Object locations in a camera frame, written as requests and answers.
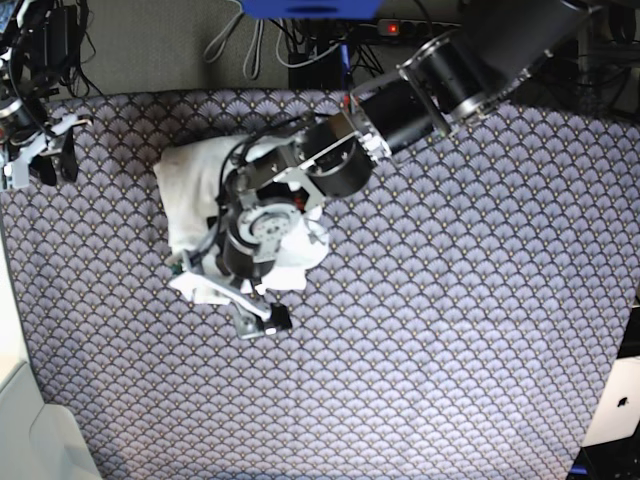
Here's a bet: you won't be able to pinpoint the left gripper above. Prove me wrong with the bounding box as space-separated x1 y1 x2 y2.
215 244 292 335

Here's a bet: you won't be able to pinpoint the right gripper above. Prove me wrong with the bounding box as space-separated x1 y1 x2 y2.
10 132 79 186

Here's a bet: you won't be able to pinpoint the white T-shirt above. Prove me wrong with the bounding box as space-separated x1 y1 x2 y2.
153 134 330 294

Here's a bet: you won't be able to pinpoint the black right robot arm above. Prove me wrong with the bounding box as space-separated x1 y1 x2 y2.
1 1 80 191

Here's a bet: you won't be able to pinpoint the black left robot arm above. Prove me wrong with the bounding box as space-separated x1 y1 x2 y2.
213 1 596 339

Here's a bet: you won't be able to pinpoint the black equipment on left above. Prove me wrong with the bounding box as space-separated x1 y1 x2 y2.
31 5 81 89

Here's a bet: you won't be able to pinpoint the fan-patterned grey table cloth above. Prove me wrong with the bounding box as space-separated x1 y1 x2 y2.
1 90 639 479

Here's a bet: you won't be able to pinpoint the black box under table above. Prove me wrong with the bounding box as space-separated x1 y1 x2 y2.
285 36 344 91

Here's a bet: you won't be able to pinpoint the grey plastic bin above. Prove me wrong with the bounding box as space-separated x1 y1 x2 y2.
1 362 101 479

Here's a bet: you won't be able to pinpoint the black power strip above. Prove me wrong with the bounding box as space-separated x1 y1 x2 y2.
376 19 459 39

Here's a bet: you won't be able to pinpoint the white looped cable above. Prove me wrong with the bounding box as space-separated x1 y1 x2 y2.
243 19 266 80

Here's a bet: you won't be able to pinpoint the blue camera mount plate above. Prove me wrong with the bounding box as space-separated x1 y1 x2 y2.
241 0 382 20

